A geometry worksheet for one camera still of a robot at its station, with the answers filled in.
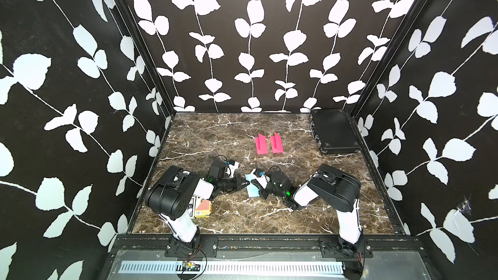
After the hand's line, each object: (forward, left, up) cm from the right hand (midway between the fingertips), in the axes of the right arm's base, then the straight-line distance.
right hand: (251, 178), depth 92 cm
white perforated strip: (-35, +7, -1) cm, 36 cm away
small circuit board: (-35, +23, -1) cm, 42 cm away
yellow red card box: (-15, +20, +1) cm, 25 cm away
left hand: (-1, 0, +1) cm, 2 cm away
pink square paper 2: (+20, -13, +2) cm, 24 cm away
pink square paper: (+19, -5, +1) cm, 20 cm away
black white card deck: (-14, +26, +1) cm, 29 cm away
